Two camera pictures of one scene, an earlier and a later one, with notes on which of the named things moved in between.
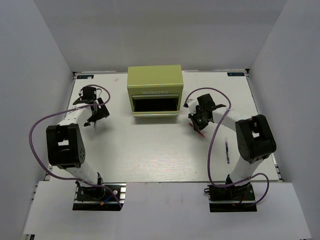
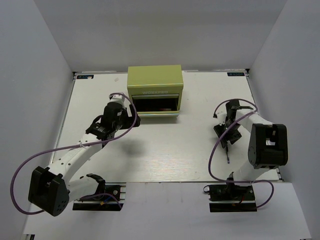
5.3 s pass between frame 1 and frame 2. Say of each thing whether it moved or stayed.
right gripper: moved
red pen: moved
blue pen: stayed
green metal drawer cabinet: stayed
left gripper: moved
